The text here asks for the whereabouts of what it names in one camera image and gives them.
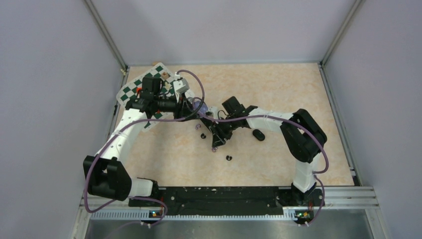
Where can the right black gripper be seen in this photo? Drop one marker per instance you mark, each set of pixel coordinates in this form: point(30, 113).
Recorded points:
point(219, 134)

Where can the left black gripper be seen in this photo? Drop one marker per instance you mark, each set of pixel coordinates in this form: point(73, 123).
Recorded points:
point(183, 109)

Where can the lavender earbud charging case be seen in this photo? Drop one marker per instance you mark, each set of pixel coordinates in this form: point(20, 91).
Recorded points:
point(203, 109)

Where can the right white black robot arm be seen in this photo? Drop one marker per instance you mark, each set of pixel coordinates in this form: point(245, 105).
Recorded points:
point(303, 136)

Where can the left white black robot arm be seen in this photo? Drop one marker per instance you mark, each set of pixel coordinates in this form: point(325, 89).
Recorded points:
point(105, 172)

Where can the black earbud charging case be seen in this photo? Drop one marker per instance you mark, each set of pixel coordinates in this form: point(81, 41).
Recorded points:
point(259, 135)

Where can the wooden cube piece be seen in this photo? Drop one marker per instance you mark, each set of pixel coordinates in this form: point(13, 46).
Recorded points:
point(165, 76)

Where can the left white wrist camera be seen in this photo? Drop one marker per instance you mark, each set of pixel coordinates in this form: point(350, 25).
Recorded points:
point(180, 86)

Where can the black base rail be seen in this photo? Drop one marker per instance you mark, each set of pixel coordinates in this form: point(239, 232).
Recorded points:
point(231, 201)

